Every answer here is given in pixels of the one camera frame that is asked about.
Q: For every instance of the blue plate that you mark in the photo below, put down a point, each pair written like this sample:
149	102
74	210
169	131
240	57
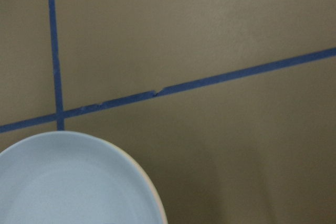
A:
57	177

